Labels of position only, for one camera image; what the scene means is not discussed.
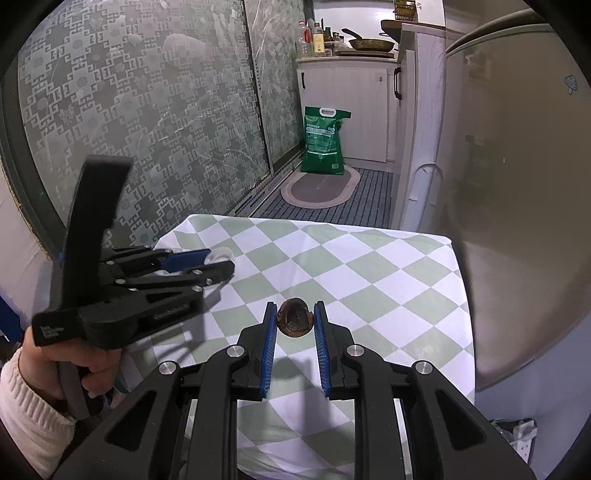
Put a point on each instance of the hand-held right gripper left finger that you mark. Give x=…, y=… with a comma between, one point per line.
x=270, y=350

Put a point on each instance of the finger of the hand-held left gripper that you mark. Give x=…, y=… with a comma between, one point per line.
x=203, y=276
x=184, y=259

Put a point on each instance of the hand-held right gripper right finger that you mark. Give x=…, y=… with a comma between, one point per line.
x=322, y=350

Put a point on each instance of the brown fruit shell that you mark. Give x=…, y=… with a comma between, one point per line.
x=295, y=318

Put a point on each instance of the person's left forearm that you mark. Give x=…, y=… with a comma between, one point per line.
x=27, y=424

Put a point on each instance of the person's left hand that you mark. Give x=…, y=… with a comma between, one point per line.
x=39, y=364

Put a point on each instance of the green white checkered tablecloth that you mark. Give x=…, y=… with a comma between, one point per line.
x=369, y=286

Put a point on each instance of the oval grey floor mat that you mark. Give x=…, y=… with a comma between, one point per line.
x=318, y=189

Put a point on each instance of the patterned glass sliding door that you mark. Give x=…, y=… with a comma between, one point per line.
x=277, y=83
x=138, y=115

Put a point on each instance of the striped dark floor mat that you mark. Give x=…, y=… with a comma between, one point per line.
x=374, y=198

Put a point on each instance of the green rice bag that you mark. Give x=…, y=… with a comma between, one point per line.
x=323, y=143

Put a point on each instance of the white power strip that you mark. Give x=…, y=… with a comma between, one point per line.
x=524, y=436

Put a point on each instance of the white kitchen cabinet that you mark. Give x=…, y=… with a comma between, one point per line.
x=346, y=101

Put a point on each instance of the grey refrigerator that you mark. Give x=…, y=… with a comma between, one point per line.
x=517, y=207

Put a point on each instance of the clear bottle red cap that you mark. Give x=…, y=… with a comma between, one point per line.
x=304, y=41

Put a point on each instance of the yellow oil bottle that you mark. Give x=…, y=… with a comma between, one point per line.
x=317, y=41

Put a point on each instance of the dark sauce bottle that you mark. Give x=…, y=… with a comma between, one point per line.
x=332, y=41

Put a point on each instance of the tall white cabinet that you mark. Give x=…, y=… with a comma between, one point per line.
x=425, y=92

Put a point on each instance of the frying pan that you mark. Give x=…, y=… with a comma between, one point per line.
x=371, y=45

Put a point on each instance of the small fridge magnet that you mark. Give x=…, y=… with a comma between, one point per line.
x=572, y=85

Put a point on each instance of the white metal tube frame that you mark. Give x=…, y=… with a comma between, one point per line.
x=427, y=165

